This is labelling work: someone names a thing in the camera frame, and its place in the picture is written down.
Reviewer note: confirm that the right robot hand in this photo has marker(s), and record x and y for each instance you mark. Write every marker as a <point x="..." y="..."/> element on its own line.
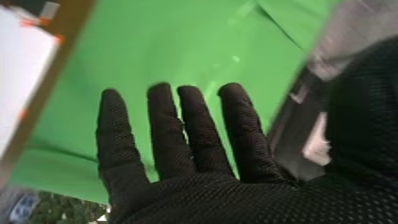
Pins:
<point x="237" y="203"/>

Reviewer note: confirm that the white sheet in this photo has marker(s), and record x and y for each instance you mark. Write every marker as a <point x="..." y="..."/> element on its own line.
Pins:
<point x="21" y="76"/>

